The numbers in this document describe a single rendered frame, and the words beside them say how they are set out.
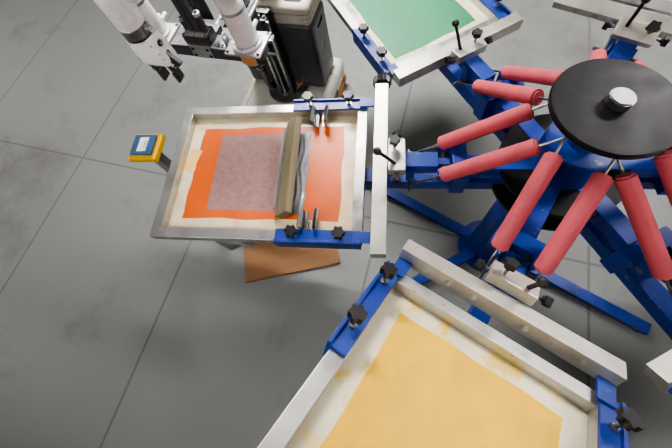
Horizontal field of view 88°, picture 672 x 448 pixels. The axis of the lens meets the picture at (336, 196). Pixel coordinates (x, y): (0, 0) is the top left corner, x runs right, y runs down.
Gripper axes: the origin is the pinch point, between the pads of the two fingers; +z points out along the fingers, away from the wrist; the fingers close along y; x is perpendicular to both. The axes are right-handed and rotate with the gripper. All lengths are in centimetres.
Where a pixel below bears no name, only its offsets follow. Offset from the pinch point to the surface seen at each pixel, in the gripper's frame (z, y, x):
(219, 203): 42.9, -5.9, 24.1
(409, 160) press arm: 34, -73, -3
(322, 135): 43, -37, -13
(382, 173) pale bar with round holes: 34, -65, 3
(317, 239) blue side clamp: 38, -49, 30
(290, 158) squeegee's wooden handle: 35.0, -30.7, 3.6
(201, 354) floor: 138, 25, 89
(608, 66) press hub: 7, -121, -26
